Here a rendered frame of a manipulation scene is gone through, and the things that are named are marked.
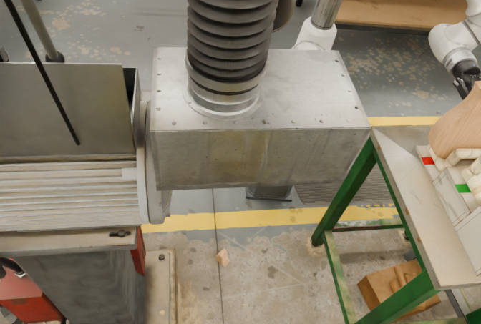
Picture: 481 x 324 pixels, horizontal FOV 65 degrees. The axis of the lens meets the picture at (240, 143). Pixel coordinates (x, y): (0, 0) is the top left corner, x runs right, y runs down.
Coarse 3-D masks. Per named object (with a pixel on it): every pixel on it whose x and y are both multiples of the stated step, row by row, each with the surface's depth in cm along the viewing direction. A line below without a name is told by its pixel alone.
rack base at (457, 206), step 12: (456, 168) 117; (444, 180) 118; (456, 180) 114; (480, 180) 115; (444, 192) 118; (456, 192) 113; (444, 204) 118; (456, 204) 113; (468, 204) 109; (456, 216) 113
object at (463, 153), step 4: (472, 148) 120; (476, 148) 120; (480, 148) 120; (456, 152) 118; (460, 152) 117; (464, 152) 118; (468, 152) 118; (472, 152) 118; (476, 152) 118; (480, 152) 118; (456, 156) 118; (460, 156) 118; (464, 156) 118; (468, 156) 118; (472, 156) 118; (476, 156) 118
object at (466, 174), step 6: (462, 174) 113; (468, 174) 112; (468, 180) 111; (474, 180) 110; (468, 186) 111; (474, 186) 109; (480, 186) 109; (474, 192) 109; (480, 192) 108; (480, 198) 107
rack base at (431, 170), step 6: (420, 150) 131; (426, 150) 131; (420, 156) 130; (426, 156) 130; (462, 162) 130; (468, 162) 130; (426, 168) 127; (432, 168) 126; (432, 174) 125; (438, 174) 125; (432, 180) 123
